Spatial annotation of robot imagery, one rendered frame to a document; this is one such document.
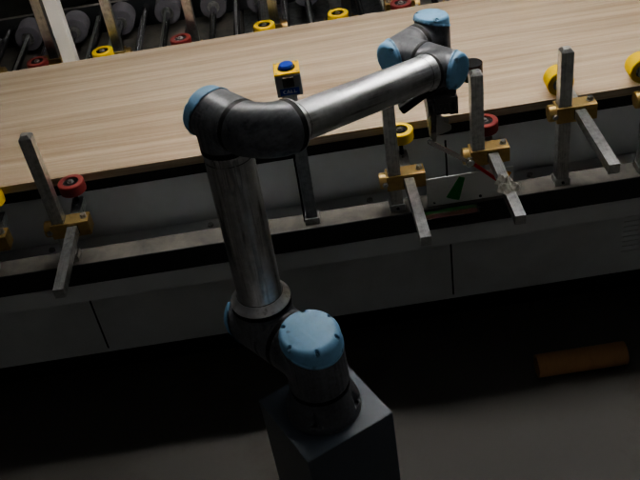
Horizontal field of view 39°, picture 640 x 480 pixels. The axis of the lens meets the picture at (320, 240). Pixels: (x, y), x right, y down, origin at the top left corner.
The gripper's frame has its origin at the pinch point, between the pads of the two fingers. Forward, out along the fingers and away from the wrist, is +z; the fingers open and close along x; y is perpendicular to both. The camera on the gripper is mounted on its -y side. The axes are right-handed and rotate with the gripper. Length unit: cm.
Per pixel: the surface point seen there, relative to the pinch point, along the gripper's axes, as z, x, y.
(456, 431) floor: 98, -24, -2
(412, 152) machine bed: 22.6, 27.8, -2.3
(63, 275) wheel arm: 14, -18, -106
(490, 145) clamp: 10.9, 7.7, 18.2
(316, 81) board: 8, 57, -29
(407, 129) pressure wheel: 7.4, 18.1, -4.5
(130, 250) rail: 27, 7, -93
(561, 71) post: -10.5, 6.1, 37.8
